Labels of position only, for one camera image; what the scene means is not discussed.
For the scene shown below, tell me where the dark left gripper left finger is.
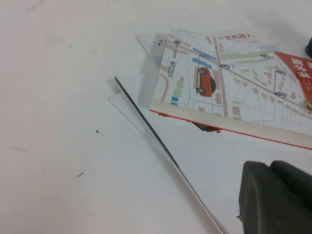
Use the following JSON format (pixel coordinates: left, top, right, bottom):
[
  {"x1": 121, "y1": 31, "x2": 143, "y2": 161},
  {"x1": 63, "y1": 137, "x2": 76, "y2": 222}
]
[{"x1": 238, "y1": 160, "x2": 312, "y2": 234}]

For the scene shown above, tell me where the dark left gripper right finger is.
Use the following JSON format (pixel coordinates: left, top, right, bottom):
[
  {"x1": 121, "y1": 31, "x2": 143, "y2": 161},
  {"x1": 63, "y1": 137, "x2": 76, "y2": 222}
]
[{"x1": 271, "y1": 160, "x2": 312, "y2": 204}]

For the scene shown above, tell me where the black mesh pen holder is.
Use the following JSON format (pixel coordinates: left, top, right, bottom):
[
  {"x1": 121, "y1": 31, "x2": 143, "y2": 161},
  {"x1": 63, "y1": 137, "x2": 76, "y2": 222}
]
[{"x1": 304, "y1": 36, "x2": 312, "y2": 59}]

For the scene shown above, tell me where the white logistics brochure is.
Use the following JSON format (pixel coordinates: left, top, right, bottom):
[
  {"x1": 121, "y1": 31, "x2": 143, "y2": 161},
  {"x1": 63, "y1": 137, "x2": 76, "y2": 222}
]
[{"x1": 114, "y1": 73, "x2": 312, "y2": 234}]

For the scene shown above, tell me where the map cover book with car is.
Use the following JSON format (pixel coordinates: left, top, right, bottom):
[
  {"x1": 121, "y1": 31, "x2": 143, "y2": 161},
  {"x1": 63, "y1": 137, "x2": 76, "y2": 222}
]
[{"x1": 149, "y1": 27, "x2": 312, "y2": 150}]

